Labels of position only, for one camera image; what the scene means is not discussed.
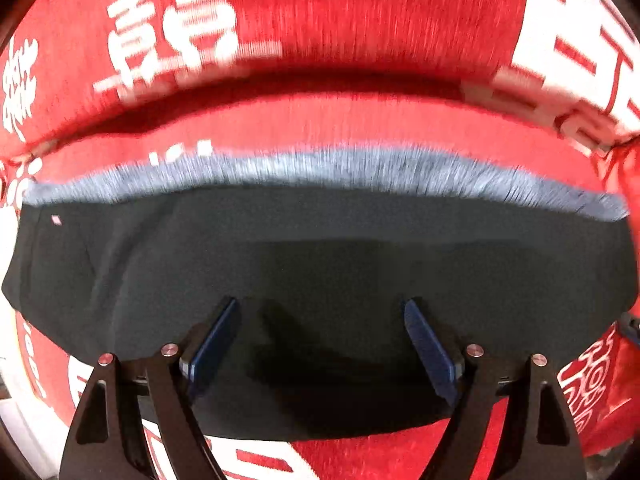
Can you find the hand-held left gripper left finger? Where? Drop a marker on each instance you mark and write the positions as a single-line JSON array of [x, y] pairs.
[[216, 342]]

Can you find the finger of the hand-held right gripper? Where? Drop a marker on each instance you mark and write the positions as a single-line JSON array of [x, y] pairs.
[[632, 327]]

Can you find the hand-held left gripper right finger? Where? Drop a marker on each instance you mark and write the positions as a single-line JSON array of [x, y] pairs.
[[429, 347]]

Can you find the black pants with grey waistband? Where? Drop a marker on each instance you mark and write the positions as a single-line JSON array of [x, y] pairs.
[[320, 250]]

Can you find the red printed bedsheet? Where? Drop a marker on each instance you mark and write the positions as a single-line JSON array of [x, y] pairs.
[[350, 125]]

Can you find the red printed pillow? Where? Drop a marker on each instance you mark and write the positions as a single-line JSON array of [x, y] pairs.
[[350, 10]]

